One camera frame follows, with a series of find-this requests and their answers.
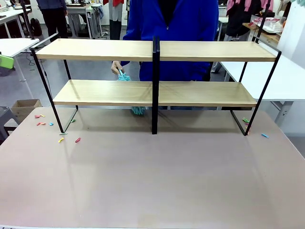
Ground person's right hand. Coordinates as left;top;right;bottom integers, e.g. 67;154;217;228
111;61;123;76

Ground teal microfibre duster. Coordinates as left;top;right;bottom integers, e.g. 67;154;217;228
116;67;147;117

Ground person's right forearm blue sleeve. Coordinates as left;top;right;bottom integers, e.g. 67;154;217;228
120;28;144;69

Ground wooden two-tier shelf rack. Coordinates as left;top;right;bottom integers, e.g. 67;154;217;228
30;33;282;136

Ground person with red scarf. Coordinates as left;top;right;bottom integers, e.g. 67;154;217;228
108;0;131;41

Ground grey background desk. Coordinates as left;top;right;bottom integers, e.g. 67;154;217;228
65;4;102;39

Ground person in black clothes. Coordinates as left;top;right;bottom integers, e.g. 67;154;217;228
36;0;69;41

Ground person in blue jacket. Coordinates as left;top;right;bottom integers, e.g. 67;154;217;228
120;0;220;111

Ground black backpack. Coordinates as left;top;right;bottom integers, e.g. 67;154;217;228
30;18;43;37

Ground brown cardboard box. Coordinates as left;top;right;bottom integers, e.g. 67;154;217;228
10;99;42;124

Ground black stand pole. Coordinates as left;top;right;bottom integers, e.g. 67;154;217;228
20;0;36;40
254;0;274;44

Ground white side table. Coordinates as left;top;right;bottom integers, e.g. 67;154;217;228
0;37;40;82

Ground bright green object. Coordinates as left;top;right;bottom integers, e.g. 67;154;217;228
0;54;15;70

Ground grey stool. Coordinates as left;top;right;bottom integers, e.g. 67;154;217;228
0;106;20;145

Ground person in pink and black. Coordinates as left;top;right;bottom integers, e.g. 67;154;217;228
225;0;269;37

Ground wooden workbench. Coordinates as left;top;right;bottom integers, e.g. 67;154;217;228
242;21;283;47

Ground large white table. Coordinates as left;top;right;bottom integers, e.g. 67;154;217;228
218;56;305;127

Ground white panel board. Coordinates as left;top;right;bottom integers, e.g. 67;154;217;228
277;3;305;63

